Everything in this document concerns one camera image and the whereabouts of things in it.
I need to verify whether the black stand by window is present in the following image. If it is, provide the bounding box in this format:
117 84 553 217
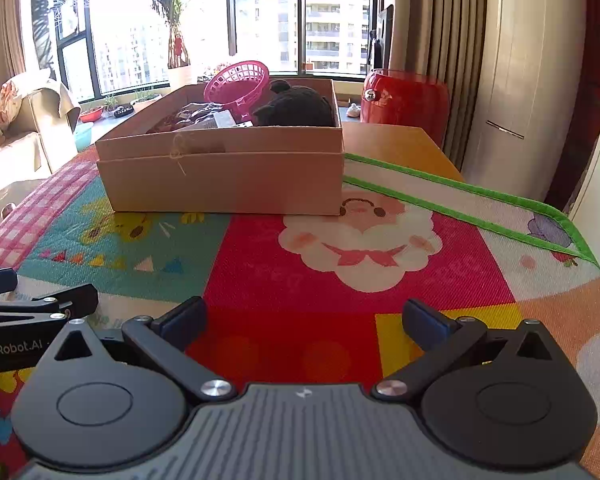
370 5 393 73

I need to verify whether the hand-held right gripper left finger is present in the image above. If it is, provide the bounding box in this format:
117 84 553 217
55 296 237 403

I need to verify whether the small white box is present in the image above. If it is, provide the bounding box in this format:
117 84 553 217
212 111 253 130

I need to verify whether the black plush toy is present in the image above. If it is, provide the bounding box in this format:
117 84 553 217
252 79 333 128

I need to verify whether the pinkish side curtain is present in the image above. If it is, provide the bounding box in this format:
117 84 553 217
0 0 28 78

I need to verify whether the colourful printed play mat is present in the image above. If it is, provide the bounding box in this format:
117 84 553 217
0 147 600 480

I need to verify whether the red round stool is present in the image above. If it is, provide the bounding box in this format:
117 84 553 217
360 69 451 146

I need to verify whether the beige armchair with cloth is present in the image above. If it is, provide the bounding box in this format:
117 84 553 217
0 69 81 196

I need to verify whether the brown shiny snack wrapper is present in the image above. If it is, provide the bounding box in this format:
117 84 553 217
147 101 221 133

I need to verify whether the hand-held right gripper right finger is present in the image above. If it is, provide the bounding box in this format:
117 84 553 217
371 298 553 403

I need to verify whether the pink plastic basket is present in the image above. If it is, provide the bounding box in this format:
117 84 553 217
203 61 271 122

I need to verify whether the small white planter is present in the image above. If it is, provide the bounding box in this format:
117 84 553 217
130 92 163 112

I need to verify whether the white tall cabinet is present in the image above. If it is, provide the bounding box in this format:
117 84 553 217
462 0 588 206

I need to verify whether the hanging green plant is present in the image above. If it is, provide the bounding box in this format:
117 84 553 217
30 0 58 78

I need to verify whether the striped beige curtain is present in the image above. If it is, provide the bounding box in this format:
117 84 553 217
405 0 501 171

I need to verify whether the teal plastic bowl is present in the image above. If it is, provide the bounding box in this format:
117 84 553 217
74 122 95 153

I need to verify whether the brown cardboard box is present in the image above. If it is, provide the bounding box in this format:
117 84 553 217
95 78 346 217

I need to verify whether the palm plant in white pot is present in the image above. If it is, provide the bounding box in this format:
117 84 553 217
127 0 201 92

